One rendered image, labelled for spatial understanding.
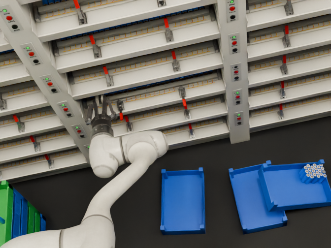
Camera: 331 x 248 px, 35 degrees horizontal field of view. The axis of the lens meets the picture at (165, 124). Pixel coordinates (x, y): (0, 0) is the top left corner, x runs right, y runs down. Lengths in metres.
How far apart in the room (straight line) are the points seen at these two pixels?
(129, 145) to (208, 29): 0.50
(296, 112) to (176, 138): 0.58
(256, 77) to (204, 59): 0.28
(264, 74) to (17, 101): 1.01
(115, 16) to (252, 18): 0.50
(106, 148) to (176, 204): 0.73
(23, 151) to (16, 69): 0.60
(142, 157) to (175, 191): 0.77
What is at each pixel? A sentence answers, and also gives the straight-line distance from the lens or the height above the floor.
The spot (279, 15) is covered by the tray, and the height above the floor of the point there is 0.89.
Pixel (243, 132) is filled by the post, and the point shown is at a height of 0.10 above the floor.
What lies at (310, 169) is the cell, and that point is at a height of 0.09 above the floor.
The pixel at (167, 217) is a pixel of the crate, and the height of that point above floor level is 0.00.
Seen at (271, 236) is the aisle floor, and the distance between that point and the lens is 2.49.
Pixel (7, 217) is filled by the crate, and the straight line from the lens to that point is 2.27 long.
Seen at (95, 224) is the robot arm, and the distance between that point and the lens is 1.51.
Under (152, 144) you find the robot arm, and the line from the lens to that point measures 1.90.
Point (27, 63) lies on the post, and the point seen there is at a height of 0.95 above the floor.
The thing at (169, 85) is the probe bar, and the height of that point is 0.55.
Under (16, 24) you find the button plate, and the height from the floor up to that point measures 1.15.
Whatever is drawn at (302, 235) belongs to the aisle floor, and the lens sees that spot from 2.50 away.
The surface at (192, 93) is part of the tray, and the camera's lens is 2.23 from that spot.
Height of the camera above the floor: 2.38
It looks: 60 degrees down
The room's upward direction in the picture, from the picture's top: 17 degrees counter-clockwise
